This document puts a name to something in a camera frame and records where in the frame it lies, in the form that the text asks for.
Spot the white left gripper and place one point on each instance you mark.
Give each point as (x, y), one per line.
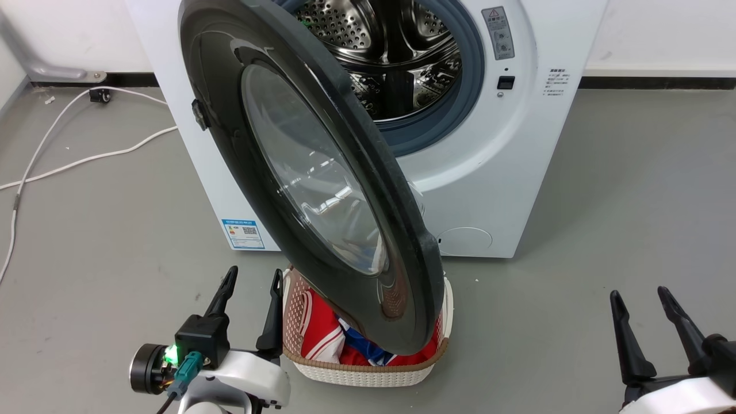
(253, 374)

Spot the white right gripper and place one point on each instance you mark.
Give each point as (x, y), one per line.
(684, 397)

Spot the black round washing machine door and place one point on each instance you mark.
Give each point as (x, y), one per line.
(299, 172)

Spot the black door hinge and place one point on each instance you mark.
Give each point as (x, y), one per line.
(199, 115)

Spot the white washing machine body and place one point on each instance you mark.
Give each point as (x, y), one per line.
(506, 172)

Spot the grey rubber door gasket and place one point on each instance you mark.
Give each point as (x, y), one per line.
(460, 109)

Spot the black door lock latch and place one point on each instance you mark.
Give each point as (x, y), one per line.
(505, 82)

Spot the blue energy label sticker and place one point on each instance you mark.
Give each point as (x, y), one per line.
(243, 234)

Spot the red white striped garment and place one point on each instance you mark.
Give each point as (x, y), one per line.
(319, 333)

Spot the black cylindrical left wrist joint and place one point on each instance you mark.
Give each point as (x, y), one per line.
(145, 368)

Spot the blue white garment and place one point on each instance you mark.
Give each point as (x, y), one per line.
(362, 345)

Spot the white woven laundry basket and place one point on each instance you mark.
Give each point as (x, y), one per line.
(356, 374)

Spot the round white filter cover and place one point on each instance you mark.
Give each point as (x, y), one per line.
(466, 241)

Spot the small printed text sticker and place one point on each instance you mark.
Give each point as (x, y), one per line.
(556, 81)

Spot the stainless steel washer drum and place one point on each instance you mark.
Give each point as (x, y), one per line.
(402, 46)

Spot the grey warning sticker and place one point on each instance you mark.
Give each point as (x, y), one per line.
(498, 33)

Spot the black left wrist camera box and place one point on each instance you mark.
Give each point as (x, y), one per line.
(202, 339)

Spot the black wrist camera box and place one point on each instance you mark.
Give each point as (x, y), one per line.
(723, 359)
(202, 339)

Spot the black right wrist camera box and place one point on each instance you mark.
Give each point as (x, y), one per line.
(723, 359)

